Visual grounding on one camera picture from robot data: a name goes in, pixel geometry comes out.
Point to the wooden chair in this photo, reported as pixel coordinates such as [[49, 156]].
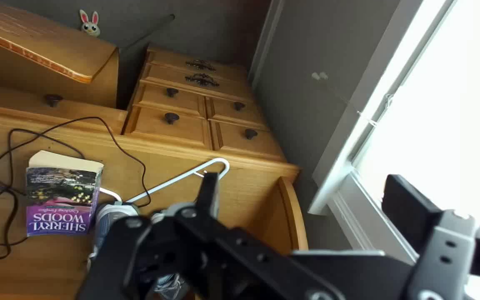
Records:
[[34, 39]]

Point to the white window frame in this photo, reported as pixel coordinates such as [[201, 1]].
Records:
[[341, 168]]

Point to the white baseboard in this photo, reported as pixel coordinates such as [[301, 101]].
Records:
[[266, 44]]

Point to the white bunny figure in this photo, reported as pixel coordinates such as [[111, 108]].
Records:
[[91, 24]]

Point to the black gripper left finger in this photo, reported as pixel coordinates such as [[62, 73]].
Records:
[[251, 251]]

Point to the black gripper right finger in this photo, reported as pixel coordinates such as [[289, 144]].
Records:
[[441, 251]]

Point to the purple paperback book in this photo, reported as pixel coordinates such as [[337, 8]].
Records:
[[62, 194]]

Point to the wooden roll-top desk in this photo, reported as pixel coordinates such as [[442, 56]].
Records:
[[224, 184]]

